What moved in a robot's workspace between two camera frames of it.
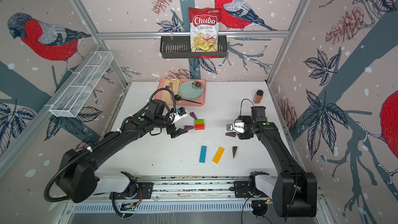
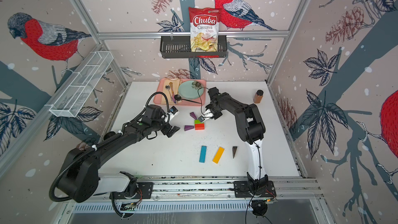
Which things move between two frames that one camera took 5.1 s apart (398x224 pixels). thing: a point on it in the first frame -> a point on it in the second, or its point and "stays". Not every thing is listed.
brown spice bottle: (258, 96) stays
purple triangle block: (192, 114) stays
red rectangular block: (199, 126) stays
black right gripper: (245, 118) -> (216, 115)
